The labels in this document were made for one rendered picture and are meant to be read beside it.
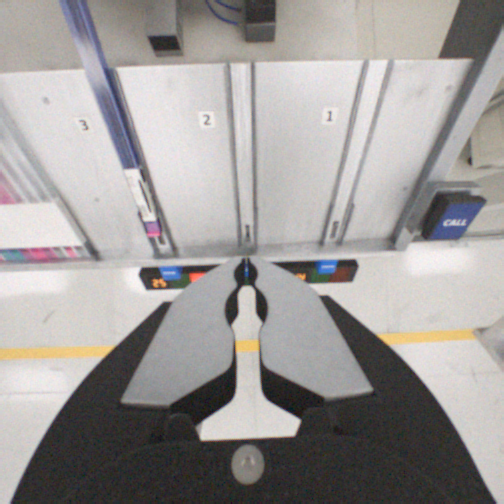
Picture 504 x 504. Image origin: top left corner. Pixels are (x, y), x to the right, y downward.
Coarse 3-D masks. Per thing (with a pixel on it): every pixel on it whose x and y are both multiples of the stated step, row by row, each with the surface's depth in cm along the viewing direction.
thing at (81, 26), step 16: (64, 0) 15; (80, 0) 15; (64, 16) 15; (80, 16) 15; (80, 32) 16; (96, 32) 17; (80, 48) 16; (96, 48) 17; (96, 64) 17; (96, 80) 18; (112, 80) 19; (96, 96) 18; (112, 96) 19; (112, 112) 19; (112, 128) 20; (128, 128) 21; (128, 144) 21; (128, 160) 22; (160, 224) 28
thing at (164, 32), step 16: (160, 0) 37; (176, 0) 37; (256, 0) 36; (272, 0) 35; (160, 16) 37; (176, 16) 37; (256, 16) 37; (272, 16) 37; (160, 32) 37; (176, 32) 37; (256, 32) 39; (272, 32) 39; (160, 48) 39; (176, 48) 39; (416, 240) 35; (448, 240) 29
